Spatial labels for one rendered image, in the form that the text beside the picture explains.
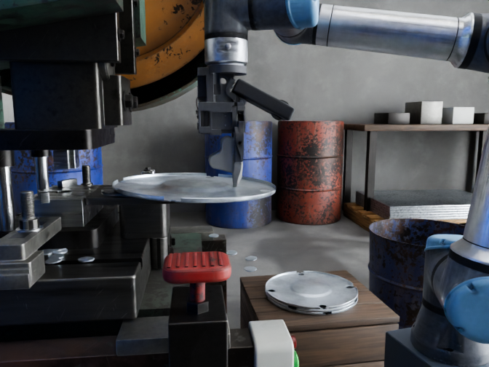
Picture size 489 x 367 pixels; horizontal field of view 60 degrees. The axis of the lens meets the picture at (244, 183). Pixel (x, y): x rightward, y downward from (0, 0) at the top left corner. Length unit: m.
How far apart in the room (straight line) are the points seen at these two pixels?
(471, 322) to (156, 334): 0.48
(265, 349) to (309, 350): 0.70
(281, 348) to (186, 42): 0.78
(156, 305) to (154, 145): 3.50
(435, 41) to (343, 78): 3.49
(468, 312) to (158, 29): 0.91
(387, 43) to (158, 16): 0.58
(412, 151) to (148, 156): 2.62
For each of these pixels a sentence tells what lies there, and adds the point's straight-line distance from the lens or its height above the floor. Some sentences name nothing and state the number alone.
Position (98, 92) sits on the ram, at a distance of 0.71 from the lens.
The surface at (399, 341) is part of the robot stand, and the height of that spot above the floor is 0.45.
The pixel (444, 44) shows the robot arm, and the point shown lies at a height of 1.03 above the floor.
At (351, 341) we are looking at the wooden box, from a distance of 1.30.
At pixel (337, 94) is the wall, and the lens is 4.29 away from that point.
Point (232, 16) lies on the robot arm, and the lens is 0.75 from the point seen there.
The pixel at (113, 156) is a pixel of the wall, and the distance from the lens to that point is 4.15.
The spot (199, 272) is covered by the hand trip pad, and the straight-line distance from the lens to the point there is 0.43.
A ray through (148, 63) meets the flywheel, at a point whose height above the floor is 1.04.
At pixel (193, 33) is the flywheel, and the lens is 1.11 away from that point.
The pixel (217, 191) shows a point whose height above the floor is 0.78.
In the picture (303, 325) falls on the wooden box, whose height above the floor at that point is 0.35.
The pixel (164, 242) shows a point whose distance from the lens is 0.75.
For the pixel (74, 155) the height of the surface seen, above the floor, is 0.84.
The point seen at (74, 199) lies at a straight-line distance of 0.73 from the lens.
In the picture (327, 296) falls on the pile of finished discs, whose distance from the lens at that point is 1.36.
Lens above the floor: 0.91
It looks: 9 degrees down
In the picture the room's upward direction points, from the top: straight up
